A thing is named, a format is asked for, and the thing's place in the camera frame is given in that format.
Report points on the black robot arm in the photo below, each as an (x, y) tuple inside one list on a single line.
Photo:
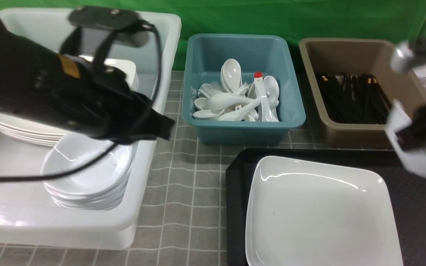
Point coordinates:
[(30, 75)]

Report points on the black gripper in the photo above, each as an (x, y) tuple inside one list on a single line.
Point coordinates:
[(101, 105)]

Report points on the green backdrop cloth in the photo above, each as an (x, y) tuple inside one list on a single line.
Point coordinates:
[(293, 20)]

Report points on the grey checked table mat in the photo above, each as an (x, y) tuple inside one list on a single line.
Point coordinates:
[(182, 218)]

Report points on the pile of white spoons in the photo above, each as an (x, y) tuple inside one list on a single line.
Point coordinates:
[(234, 100)]

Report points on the teal plastic bin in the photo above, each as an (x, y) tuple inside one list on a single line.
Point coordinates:
[(206, 54)]

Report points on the stack of white bowls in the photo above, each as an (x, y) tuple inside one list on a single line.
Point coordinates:
[(99, 187)]

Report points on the large white plastic bin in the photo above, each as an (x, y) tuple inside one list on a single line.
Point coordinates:
[(27, 213)]

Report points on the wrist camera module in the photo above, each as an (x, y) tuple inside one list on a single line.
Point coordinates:
[(97, 28)]

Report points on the white square rice plate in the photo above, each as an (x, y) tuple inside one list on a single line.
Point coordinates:
[(304, 213)]

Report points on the pile of black chopsticks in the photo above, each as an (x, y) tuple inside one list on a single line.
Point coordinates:
[(357, 99)]

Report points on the red tipped white spoon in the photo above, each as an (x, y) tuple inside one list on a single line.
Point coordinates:
[(264, 110)]

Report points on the stack of white square plates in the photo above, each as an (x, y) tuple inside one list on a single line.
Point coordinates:
[(33, 132)]

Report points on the small white sauce bowl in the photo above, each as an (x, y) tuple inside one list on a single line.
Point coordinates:
[(414, 161)]

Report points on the brown plastic bin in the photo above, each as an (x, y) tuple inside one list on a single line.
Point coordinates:
[(358, 56)]

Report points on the black serving tray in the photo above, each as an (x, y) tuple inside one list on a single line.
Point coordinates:
[(407, 193)]

